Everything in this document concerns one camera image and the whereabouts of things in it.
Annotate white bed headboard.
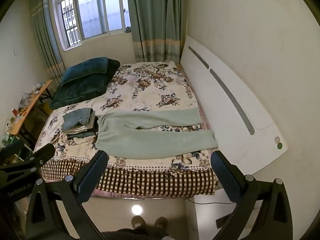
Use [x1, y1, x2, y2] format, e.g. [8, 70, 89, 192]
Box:
[179, 35, 288, 175]

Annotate tangle of desk cables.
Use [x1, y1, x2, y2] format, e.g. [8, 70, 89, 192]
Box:
[19, 81, 47, 113]

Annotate folded blue jeans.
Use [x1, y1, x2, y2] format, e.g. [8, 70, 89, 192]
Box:
[62, 108, 94, 132]

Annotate light green fleece pants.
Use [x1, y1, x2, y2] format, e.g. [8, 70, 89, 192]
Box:
[96, 107, 219, 159]

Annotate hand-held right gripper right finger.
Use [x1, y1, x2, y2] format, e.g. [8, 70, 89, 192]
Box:
[210, 150, 293, 240]

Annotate folded cream garment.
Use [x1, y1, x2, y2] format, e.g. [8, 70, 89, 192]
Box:
[65, 112, 99, 137]

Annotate folded dark garment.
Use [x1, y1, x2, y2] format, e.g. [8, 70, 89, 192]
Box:
[66, 125, 100, 140]

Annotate white framed window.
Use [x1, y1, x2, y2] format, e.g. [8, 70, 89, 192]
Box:
[51, 0, 132, 52]

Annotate wooden folding desk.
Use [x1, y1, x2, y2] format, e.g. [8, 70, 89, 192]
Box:
[7, 79, 53, 142]

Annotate green plastic shelf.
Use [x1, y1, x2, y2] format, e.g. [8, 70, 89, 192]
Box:
[0, 130, 18, 147]

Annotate dark teal quilt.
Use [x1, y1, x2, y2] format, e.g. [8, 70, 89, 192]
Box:
[50, 59, 121, 110]

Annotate floral checkered bed blanket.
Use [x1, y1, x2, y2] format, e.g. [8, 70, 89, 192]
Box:
[34, 60, 220, 197]

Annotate dark teal pillow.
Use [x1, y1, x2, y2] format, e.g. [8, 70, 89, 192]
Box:
[61, 57, 108, 85]

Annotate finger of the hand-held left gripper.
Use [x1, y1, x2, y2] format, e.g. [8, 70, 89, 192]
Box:
[0, 139, 25, 160]
[30, 144, 56, 167]

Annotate yellow cardboard box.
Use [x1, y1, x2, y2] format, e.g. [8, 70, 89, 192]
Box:
[37, 102, 53, 117]

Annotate thin black floor cable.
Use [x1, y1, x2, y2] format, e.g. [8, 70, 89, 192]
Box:
[187, 197, 237, 205]

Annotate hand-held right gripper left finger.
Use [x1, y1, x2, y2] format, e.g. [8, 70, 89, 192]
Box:
[25, 150, 109, 240]

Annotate green striped curtain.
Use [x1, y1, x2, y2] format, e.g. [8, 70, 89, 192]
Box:
[30, 0, 67, 85]
[126, 0, 189, 64]

